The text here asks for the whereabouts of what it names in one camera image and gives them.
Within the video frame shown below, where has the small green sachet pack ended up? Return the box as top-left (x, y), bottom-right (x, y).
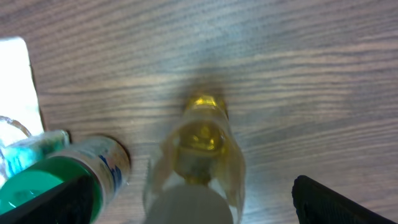
top-left (1, 130), bottom-right (70, 185)

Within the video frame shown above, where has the yellow oil glass bottle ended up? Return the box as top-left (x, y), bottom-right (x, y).
top-left (143, 94), bottom-right (245, 223)

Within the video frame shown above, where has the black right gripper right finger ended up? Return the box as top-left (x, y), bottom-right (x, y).
top-left (292, 175), bottom-right (396, 224)

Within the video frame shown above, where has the green lid round jar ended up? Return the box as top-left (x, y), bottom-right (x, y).
top-left (1, 136), bottom-right (131, 223)

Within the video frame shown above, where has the brown Pantree snack pouch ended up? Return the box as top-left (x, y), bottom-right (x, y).
top-left (1, 37), bottom-right (44, 149)

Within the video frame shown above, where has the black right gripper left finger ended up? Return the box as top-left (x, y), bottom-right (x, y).
top-left (1, 175), bottom-right (94, 224)

